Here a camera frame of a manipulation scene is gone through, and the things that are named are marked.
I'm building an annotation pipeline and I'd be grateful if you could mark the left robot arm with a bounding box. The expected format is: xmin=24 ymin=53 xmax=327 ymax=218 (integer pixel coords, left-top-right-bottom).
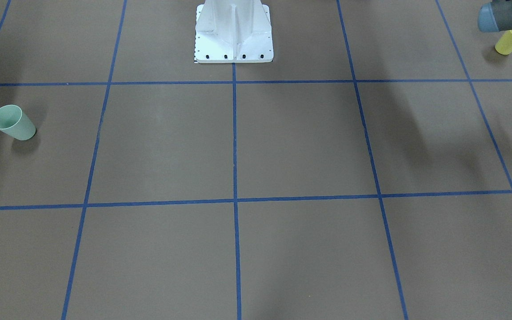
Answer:
xmin=477 ymin=0 xmax=512 ymax=56

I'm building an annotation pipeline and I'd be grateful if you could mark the green plastic cup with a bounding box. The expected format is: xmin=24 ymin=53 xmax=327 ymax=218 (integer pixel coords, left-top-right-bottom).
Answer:
xmin=0 ymin=104 xmax=36 ymax=140

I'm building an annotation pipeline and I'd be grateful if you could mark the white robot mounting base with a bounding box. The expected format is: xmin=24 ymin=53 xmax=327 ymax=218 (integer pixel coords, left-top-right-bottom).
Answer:
xmin=194 ymin=0 xmax=274 ymax=64

